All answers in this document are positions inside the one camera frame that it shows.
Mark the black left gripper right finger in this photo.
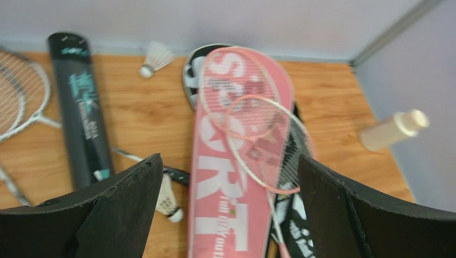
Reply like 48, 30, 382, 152
297, 155, 455, 257

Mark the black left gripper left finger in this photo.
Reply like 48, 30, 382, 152
1, 153, 163, 257

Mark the shuttlecock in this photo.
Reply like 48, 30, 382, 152
155, 173, 184, 223
139, 41, 175, 78

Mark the black racket cover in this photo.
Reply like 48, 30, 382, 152
182, 43, 315, 257

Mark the cream bottle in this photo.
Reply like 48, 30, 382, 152
359, 109, 430, 152

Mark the pink racket lower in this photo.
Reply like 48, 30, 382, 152
223, 95, 316, 257

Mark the pink racket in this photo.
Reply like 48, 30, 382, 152
198, 47, 279, 139
223, 95, 316, 257

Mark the black silver racket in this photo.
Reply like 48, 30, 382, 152
0, 64, 191, 188

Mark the pink racket cover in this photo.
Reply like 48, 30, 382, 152
187, 46, 296, 258

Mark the white silver racket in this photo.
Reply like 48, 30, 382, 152
0, 48, 63, 207

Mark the black shuttlecock tube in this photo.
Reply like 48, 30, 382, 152
47, 32, 115, 190

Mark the pink racket upper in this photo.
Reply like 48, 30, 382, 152
198, 47, 279, 139

